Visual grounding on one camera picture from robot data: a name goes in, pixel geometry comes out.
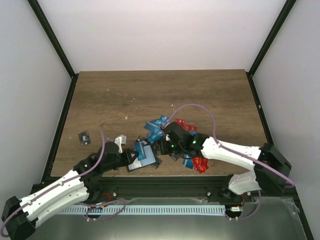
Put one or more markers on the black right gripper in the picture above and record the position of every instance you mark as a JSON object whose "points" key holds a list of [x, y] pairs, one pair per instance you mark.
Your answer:
{"points": [[165, 150]]}

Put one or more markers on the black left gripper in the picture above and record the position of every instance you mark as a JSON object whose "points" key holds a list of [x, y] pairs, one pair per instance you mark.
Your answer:
{"points": [[128, 160]]}

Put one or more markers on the black leather card holder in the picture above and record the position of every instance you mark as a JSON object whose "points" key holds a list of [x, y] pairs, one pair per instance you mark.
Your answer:
{"points": [[151, 157]]}

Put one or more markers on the blue card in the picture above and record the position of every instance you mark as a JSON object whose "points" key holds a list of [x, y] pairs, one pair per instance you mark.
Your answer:
{"points": [[156, 125], [187, 162], [139, 147]]}

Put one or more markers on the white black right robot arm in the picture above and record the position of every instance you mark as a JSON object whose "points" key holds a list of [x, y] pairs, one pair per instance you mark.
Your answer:
{"points": [[267, 168]]}

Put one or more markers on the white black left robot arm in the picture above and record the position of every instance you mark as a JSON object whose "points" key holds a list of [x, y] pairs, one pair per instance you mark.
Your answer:
{"points": [[21, 216]]}

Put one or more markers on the blue card beside red cards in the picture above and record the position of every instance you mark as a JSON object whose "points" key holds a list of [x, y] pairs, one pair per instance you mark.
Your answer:
{"points": [[187, 162]]}

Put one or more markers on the lone black VIP card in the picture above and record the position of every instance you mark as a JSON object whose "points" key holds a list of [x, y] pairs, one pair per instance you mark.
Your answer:
{"points": [[84, 138]]}

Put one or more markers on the red VIP card front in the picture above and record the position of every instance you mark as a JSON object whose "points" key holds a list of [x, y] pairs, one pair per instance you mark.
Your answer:
{"points": [[200, 164]]}

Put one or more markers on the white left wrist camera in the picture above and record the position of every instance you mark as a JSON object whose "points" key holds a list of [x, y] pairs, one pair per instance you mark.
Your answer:
{"points": [[120, 141]]}

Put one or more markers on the black front frame rail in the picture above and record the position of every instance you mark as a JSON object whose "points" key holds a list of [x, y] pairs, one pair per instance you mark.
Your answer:
{"points": [[105, 188]]}

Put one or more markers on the light blue slotted cable duct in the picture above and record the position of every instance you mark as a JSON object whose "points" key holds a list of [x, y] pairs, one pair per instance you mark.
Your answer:
{"points": [[148, 210]]}

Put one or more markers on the black aluminium frame post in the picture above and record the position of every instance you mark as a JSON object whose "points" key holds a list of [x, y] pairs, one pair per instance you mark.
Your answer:
{"points": [[277, 25]]}

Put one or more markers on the black left frame post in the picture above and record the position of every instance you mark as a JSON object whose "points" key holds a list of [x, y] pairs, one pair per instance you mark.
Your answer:
{"points": [[46, 26]]}

